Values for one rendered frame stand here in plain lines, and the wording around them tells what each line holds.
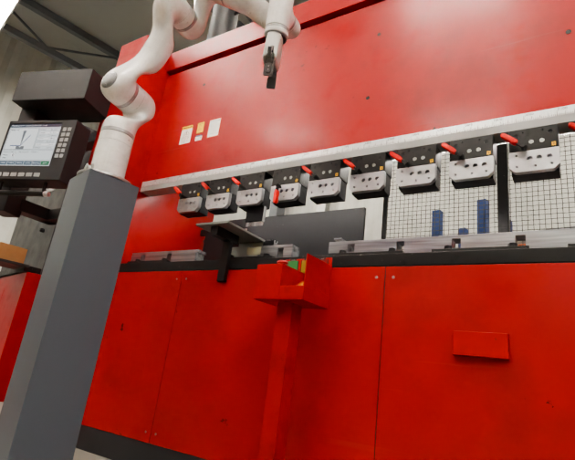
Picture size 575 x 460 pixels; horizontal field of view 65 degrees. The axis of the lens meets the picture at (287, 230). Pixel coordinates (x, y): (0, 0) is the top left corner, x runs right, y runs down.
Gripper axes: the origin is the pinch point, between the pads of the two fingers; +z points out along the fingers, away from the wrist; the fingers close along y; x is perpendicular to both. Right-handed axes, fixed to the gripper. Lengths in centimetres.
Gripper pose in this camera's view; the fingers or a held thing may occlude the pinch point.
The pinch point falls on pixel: (269, 79)
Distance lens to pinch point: 163.7
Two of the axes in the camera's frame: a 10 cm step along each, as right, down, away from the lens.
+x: 9.9, 1.3, -0.9
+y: -0.7, -1.6, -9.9
